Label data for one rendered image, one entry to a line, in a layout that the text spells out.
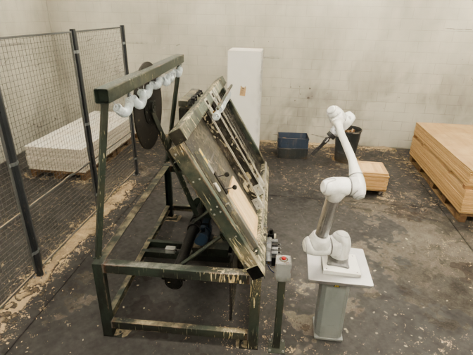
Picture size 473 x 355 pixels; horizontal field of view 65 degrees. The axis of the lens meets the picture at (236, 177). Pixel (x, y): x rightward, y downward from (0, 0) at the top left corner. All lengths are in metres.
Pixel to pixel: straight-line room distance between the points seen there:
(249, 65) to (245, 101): 0.63
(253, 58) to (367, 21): 2.56
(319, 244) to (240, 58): 4.40
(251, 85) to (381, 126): 3.19
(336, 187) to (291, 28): 5.71
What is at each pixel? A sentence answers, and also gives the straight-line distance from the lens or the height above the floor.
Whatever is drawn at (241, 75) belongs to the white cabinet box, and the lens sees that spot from 6.78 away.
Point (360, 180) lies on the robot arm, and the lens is 2.79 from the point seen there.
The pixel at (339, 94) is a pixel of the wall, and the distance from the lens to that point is 8.28.
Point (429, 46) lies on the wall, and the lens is 8.52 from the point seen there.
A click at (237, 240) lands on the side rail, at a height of 1.11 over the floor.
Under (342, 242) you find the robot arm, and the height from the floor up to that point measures 1.00.
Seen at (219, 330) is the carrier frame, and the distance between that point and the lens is 3.44.
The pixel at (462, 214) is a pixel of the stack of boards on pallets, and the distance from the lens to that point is 6.12.
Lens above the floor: 2.67
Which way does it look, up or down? 24 degrees down
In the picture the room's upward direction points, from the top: 1 degrees clockwise
